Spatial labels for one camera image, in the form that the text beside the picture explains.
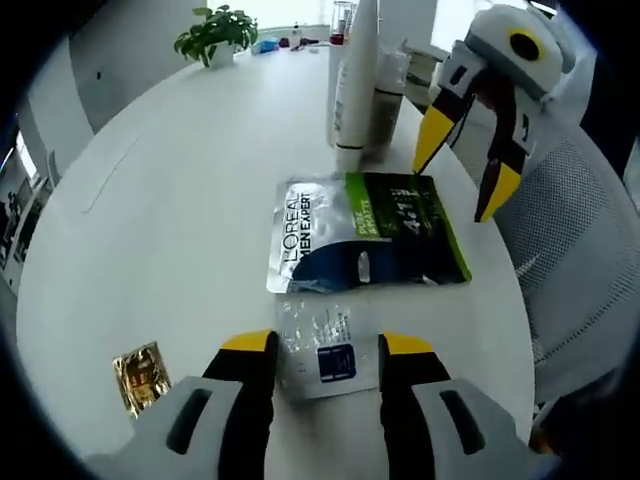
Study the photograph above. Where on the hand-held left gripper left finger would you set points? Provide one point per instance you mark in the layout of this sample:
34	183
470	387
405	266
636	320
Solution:
245	395

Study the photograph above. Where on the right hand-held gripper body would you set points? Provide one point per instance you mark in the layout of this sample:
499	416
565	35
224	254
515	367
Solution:
500	30

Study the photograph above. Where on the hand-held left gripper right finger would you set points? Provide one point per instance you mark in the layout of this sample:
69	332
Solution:
410	395

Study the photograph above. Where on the silver skincare bottle clear cap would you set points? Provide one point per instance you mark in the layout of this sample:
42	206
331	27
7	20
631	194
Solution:
387	117

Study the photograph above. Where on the white skincare tube red stripe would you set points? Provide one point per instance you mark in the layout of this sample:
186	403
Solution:
360	90

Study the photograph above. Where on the small clear skincare sachet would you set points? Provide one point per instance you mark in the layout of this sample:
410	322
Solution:
325	345

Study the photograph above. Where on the white skincare bottle red collar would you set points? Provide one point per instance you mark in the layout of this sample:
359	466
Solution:
337	100

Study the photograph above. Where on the gold skincare sachet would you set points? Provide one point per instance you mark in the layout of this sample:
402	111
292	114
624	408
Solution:
142	380

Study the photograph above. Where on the green black skincare sachet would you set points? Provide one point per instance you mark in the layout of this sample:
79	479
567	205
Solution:
350	235

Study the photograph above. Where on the small white bottle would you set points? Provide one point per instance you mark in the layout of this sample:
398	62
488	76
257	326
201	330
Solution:
297	36

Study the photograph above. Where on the white mesh office chair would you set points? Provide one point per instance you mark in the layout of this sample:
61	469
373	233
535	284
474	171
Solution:
575	250

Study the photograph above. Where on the dark red object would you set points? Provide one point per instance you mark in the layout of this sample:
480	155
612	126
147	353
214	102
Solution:
285	43

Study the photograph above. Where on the blue plastic bag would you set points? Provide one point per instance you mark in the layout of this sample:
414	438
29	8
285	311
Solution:
264	46

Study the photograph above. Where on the potted green plant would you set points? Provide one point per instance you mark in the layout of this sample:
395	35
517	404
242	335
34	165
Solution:
215	32

